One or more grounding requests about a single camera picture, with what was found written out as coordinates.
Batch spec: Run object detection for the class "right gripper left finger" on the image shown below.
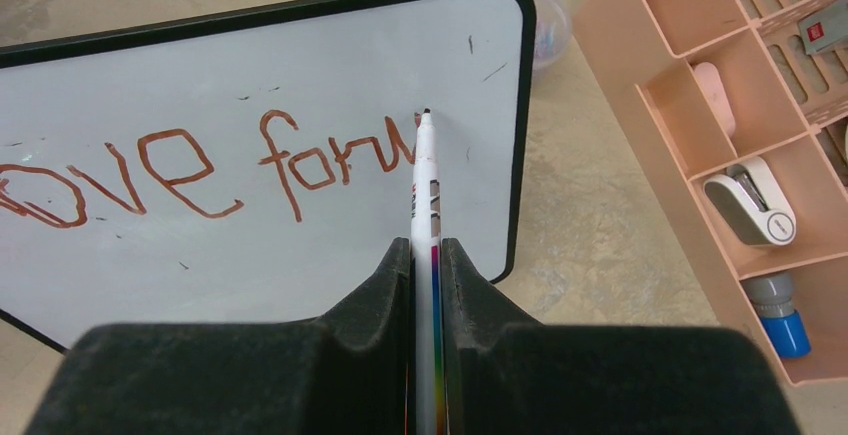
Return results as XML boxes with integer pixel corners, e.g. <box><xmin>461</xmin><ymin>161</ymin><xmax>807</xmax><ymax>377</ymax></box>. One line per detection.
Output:
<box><xmin>26</xmin><ymin>238</ymin><xmax>411</xmax><ymax>434</ymax></box>

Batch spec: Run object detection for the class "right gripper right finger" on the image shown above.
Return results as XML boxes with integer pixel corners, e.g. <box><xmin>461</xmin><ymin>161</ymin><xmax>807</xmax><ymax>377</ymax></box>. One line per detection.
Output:
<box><xmin>441</xmin><ymin>238</ymin><xmax>799</xmax><ymax>434</ymax></box>

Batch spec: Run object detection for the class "white whiteboard marker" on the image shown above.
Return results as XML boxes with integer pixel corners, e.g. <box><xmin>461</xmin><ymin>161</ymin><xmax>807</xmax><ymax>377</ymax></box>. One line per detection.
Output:
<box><xmin>410</xmin><ymin>108</ymin><xmax>447</xmax><ymax>434</ymax></box>

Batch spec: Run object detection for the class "black-framed whiteboard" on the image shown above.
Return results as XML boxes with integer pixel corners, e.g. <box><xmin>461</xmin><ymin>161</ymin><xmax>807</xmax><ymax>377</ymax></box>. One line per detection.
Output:
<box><xmin>1</xmin><ymin>0</ymin><xmax>536</xmax><ymax>347</ymax></box>

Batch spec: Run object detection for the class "blue small item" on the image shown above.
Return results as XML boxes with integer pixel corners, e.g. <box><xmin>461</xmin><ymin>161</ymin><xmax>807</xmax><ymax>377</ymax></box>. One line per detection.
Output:
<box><xmin>741</xmin><ymin>271</ymin><xmax>812</xmax><ymax>358</ymax></box>

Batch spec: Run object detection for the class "white tape dispenser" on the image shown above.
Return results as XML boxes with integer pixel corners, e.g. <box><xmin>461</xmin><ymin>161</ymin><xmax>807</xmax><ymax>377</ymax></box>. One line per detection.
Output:
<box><xmin>704</xmin><ymin>156</ymin><xmax>797</xmax><ymax>247</ymax></box>

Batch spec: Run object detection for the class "clear jar of clips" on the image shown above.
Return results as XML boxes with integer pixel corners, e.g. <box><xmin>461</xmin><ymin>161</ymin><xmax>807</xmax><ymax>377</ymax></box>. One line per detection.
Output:
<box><xmin>533</xmin><ymin>0</ymin><xmax>573</xmax><ymax>72</ymax></box>

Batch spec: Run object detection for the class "pink eraser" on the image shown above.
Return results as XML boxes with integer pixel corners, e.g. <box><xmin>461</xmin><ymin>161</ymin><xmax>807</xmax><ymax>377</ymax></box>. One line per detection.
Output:
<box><xmin>693</xmin><ymin>62</ymin><xmax>737</xmax><ymax>137</ymax></box>

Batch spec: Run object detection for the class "peach plastic desk organizer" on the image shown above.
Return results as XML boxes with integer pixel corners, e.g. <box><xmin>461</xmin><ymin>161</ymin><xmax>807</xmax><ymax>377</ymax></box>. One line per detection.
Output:
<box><xmin>575</xmin><ymin>0</ymin><xmax>847</xmax><ymax>385</ymax></box>

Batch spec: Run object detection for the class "teal staple box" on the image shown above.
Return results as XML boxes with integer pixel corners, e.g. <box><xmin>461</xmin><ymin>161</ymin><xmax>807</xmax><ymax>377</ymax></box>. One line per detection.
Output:
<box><xmin>799</xmin><ymin>13</ymin><xmax>847</xmax><ymax>55</ymax></box>

